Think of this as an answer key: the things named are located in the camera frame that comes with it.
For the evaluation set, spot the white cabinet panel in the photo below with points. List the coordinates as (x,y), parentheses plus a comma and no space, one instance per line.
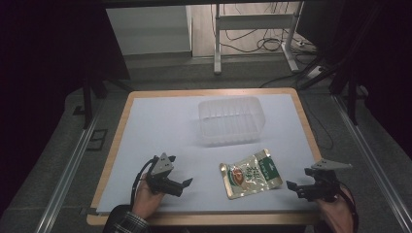
(147,30)

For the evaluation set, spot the black metal stand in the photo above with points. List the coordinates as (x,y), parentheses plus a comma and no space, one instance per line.
(87,103)
(351,97)

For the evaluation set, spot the white table mat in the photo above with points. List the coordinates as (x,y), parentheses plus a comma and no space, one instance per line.
(162,129)

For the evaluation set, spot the white power strip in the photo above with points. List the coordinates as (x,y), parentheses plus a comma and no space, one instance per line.
(315,72)

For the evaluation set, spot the green and silver snack packet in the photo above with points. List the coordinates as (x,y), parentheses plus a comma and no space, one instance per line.
(251,174)

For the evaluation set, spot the clear plastic container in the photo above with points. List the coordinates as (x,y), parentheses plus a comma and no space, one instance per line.
(231,119)

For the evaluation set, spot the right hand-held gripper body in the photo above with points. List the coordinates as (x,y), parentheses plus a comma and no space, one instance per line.
(324,186)

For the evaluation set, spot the black floor frame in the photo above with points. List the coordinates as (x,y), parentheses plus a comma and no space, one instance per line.
(97,139)

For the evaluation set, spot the white metal desk frame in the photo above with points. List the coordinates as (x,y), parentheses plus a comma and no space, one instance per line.
(256,22)

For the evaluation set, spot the person's right hand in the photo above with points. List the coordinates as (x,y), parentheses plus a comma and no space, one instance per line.
(335,215)

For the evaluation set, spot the aluminium floor rail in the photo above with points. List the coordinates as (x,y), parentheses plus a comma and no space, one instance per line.
(372,155)
(68,174)

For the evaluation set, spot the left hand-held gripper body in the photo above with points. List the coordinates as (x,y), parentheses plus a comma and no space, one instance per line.
(162,166)

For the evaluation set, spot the person's left hand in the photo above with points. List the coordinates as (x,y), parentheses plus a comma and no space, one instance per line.
(145,200)

